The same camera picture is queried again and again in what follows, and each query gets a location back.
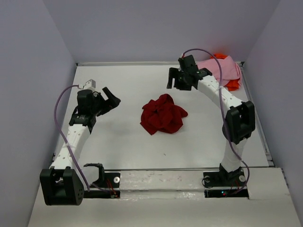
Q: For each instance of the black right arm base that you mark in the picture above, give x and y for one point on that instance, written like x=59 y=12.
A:
x=221 y=184

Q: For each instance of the pink t shirt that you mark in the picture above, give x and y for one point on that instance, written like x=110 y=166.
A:
x=212 y=66

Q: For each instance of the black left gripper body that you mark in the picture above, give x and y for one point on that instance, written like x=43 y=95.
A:
x=100 y=106

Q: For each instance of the orange t shirt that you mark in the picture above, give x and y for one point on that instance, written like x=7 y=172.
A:
x=231 y=72

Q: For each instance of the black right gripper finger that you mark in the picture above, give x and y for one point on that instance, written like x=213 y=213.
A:
x=173 y=72
x=177 y=83

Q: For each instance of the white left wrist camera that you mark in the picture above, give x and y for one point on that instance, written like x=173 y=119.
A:
x=90 y=84

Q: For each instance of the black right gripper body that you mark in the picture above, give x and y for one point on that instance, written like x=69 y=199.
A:
x=184 y=86

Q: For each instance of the dark red t shirt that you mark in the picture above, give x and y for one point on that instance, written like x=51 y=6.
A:
x=162 y=115

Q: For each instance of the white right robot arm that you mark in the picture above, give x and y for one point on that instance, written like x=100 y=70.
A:
x=238 y=120

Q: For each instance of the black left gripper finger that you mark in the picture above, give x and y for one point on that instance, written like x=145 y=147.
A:
x=108 y=93
x=113 y=102

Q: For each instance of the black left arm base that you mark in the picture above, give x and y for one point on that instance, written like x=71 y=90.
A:
x=102 y=184

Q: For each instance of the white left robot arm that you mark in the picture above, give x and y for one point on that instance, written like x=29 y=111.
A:
x=64 y=182

